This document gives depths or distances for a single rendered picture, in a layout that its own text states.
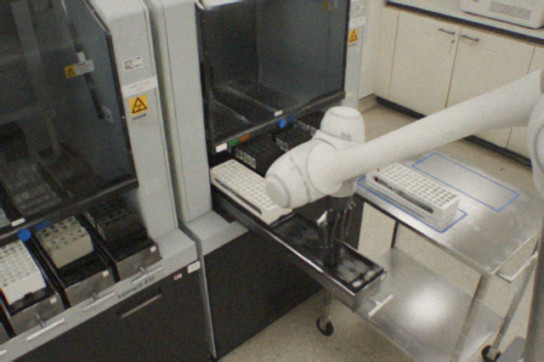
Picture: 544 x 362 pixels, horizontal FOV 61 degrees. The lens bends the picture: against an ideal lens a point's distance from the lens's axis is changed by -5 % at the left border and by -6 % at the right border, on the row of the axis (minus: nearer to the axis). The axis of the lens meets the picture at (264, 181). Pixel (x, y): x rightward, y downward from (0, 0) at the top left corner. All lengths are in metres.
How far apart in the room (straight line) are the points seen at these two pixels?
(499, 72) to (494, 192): 1.86
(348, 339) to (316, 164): 1.35
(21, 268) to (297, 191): 0.78
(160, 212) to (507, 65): 2.57
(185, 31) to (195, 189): 0.50
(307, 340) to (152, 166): 1.12
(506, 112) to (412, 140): 0.17
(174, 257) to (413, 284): 1.02
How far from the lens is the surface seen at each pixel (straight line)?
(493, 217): 1.59
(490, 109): 0.89
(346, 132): 1.05
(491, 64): 3.49
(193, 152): 1.46
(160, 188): 1.44
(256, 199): 1.46
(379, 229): 2.73
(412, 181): 1.56
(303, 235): 1.41
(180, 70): 1.34
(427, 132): 0.90
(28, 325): 1.39
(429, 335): 1.90
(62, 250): 1.38
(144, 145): 1.35
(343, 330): 2.21
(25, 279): 1.34
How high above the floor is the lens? 1.72
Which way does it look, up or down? 34 degrees down
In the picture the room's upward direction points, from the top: 1 degrees counter-clockwise
